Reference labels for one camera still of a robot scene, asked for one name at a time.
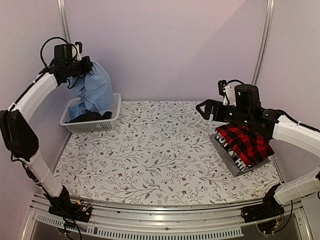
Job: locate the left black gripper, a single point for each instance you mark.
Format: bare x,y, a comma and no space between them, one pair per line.
88,66

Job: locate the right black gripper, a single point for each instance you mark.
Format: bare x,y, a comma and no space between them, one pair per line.
217,109

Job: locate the light blue long sleeve shirt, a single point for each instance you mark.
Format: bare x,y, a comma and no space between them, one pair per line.
94,89

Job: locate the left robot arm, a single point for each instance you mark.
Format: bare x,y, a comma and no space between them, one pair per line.
19,138

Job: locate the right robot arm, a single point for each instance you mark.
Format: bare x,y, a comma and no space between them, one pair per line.
243,108

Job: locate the dark shirt in basket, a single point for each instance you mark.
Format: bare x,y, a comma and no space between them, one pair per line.
92,116

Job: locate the grey folded shirt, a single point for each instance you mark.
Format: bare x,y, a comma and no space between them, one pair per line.
256,166

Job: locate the red black plaid shirt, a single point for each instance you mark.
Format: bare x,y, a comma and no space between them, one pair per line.
251,147

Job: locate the floral table mat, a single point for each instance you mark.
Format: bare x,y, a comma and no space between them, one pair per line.
159,154

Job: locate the white plastic basket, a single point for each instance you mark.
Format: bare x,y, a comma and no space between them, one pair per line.
92,126

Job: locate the black shirt white letters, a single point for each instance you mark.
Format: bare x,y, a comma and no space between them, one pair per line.
235,164

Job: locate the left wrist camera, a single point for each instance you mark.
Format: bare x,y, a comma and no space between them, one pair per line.
78,47

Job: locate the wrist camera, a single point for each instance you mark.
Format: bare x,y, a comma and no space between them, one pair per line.
227,92
78,47

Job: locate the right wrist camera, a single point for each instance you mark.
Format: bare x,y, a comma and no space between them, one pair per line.
227,92

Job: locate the left aluminium post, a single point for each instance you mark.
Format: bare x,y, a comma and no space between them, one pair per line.
62,12

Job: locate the aluminium post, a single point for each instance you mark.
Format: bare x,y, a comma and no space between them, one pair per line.
264,41
62,12

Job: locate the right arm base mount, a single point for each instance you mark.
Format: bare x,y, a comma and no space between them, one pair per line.
269,208

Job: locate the right aluminium post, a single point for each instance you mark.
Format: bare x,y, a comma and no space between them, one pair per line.
264,41

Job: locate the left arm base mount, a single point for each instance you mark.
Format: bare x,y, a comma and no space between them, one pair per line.
63,207

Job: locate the aluminium front rail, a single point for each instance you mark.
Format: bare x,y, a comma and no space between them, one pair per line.
116,221

